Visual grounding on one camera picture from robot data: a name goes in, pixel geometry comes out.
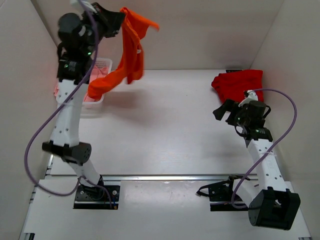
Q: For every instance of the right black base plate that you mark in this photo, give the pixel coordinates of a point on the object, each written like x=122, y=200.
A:
x=220, y=194

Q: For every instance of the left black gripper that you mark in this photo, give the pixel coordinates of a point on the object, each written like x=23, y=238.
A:
x=115, y=19

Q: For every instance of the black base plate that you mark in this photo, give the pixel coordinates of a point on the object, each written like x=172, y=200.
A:
x=220, y=194
x=94, y=198

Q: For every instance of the white plastic basket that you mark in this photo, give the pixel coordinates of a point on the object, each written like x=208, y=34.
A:
x=97, y=87

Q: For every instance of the red folded t shirt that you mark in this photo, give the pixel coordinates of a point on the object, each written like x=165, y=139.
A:
x=232, y=85

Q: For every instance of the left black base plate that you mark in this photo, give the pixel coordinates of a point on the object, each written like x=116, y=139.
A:
x=94, y=198

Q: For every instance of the orange t shirt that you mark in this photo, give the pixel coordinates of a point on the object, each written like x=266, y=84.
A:
x=131, y=66

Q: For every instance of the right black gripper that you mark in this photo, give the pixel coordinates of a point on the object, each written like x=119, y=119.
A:
x=228, y=104

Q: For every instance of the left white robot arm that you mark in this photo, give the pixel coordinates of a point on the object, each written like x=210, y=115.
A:
x=79, y=37

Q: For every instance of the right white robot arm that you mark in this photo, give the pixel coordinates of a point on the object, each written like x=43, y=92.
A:
x=271, y=204

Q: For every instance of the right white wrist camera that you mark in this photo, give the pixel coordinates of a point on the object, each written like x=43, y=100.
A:
x=249, y=95

